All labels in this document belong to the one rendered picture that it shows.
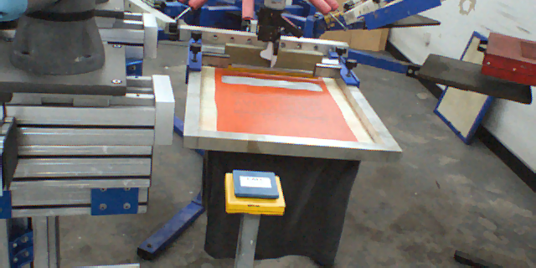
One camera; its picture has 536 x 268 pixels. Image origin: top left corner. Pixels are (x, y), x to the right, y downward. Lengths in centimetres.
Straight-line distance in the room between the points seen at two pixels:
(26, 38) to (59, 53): 6
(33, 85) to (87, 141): 15
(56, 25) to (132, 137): 23
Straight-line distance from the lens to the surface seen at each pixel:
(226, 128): 147
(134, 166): 101
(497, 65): 226
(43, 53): 92
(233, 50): 187
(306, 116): 162
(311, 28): 252
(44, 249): 143
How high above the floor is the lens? 159
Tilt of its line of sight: 24 degrees down
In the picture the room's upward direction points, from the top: 9 degrees clockwise
